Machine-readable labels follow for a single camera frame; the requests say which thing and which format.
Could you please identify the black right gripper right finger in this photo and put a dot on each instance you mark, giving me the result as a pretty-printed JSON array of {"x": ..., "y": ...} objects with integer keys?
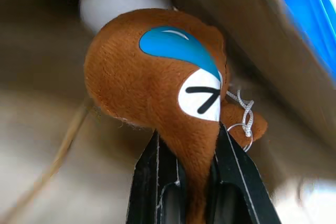
[{"x": 236, "y": 182}]

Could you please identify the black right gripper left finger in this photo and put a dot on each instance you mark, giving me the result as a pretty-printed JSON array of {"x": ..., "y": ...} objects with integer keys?
[{"x": 147, "y": 182}]

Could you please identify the brown plush toy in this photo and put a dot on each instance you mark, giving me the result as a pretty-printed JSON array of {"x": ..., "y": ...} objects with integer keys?
[{"x": 147, "y": 77}]

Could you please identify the white plush toy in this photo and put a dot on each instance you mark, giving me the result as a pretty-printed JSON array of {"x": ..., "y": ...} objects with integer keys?
[{"x": 115, "y": 1}]

